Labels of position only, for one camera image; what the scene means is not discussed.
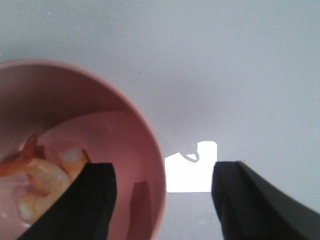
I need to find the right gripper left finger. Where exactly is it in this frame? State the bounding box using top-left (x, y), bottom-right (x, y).
top-left (19, 163), bottom-right (117, 240)

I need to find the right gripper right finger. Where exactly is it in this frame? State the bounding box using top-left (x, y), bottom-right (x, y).
top-left (211, 161), bottom-right (320, 240)

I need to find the orange cooked shrimp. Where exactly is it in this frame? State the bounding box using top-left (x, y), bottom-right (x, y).
top-left (0, 136), bottom-right (72, 196)

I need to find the pink bowl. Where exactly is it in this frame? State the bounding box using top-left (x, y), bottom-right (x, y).
top-left (0, 58), bottom-right (166, 240)

